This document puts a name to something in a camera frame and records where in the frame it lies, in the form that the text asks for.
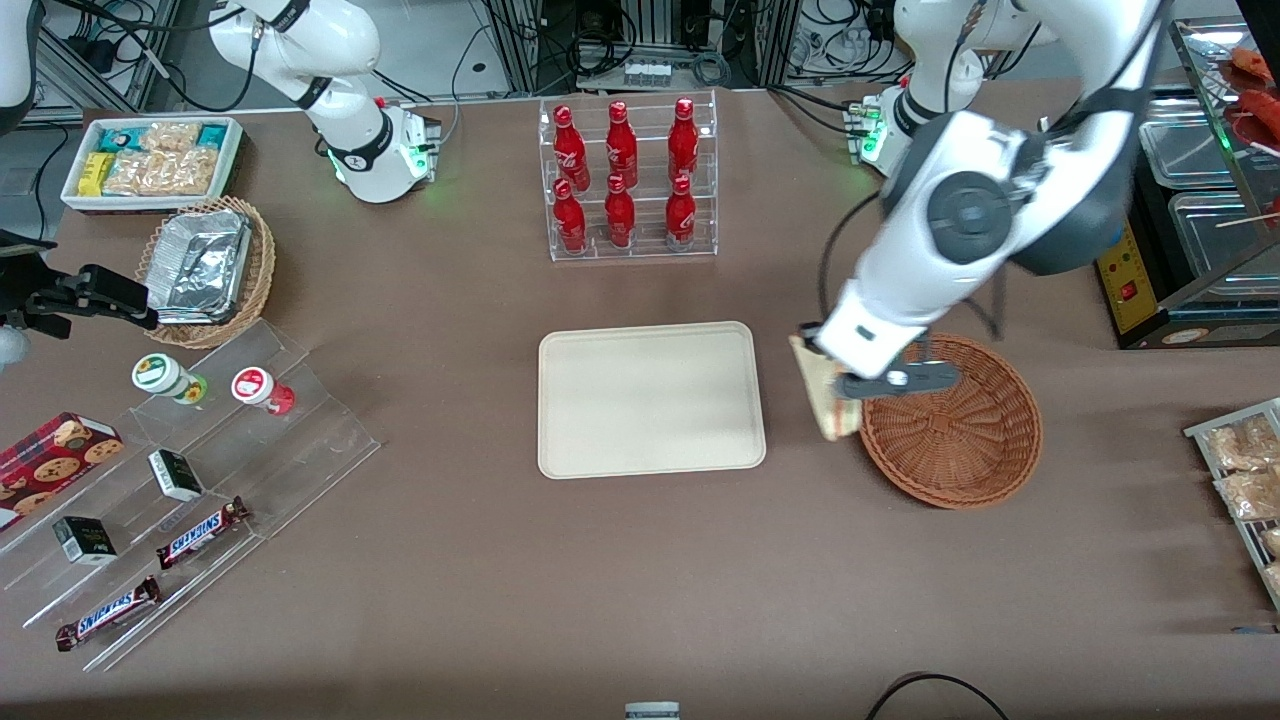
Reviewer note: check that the cream plastic serving tray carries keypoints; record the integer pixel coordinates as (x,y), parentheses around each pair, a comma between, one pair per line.
(650,400)

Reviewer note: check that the clear bag of pastries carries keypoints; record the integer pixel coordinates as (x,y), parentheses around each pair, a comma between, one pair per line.
(1274,578)
(1250,495)
(1240,445)
(1272,542)

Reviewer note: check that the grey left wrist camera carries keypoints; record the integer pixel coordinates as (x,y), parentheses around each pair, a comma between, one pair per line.
(925,378)

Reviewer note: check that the white rectangular snack bin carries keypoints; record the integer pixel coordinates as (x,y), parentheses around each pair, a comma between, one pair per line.
(232,160)

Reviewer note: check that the silver foil container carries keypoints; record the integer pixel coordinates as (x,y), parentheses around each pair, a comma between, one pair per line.
(200,262)

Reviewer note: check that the red lid dessert cup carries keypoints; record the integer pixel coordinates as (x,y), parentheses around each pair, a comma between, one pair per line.
(255,387)

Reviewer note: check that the green lid dessert cup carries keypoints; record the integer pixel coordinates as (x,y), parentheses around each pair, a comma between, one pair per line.
(158,374)

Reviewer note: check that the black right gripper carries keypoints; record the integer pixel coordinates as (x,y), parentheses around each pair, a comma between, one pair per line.
(52,297)

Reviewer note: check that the triangular sandwich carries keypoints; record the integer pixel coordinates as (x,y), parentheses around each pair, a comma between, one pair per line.
(825,400)

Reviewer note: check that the Snickers chocolate bar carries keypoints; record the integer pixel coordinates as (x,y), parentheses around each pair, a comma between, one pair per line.
(200,533)
(108,613)

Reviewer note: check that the clear acrylic bottle rack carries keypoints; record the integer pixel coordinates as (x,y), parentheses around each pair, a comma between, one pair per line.
(645,245)

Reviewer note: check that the yellow snack pack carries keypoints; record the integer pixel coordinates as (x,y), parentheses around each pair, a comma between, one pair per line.
(95,174)

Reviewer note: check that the black hot food display case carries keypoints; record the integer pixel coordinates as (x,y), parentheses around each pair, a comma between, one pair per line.
(1125,285)

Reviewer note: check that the round brown wicker basket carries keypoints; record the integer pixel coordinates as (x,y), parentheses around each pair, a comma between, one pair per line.
(960,440)

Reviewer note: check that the red cola bottle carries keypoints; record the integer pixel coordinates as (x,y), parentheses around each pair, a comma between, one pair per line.
(619,218)
(621,150)
(569,150)
(683,148)
(570,222)
(680,218)

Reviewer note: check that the red plaid cookie box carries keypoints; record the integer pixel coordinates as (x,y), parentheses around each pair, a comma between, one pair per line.
(50,465)

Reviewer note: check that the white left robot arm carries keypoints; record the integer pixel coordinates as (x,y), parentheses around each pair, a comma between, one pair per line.
(900,260)

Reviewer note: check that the clear bag of crackers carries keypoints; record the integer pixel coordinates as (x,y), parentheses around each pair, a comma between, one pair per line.
(170,136)
(160,173)

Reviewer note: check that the grey power strip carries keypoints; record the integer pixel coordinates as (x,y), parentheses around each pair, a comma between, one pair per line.
(647,73)

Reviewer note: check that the small black carton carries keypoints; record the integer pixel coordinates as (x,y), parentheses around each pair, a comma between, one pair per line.
(85,541)
(176,476)

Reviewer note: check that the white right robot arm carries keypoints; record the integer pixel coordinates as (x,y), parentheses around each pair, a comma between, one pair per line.
(330,40)

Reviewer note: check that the small grey white device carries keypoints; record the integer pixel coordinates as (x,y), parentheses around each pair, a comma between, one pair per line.
(652,712)

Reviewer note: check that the light tan wicker basket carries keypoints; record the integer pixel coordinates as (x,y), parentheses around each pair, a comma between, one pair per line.
(262,270)

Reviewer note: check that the stainless steel food pan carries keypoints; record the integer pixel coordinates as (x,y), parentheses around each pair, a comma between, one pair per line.
(1185,155)
(1215,235)

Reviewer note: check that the teal snack pack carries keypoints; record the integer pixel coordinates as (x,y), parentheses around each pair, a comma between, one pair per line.
(212,135)
(122,139)

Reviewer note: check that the clear acrylic stepped display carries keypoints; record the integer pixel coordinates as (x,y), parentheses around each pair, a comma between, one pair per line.
(300,450)

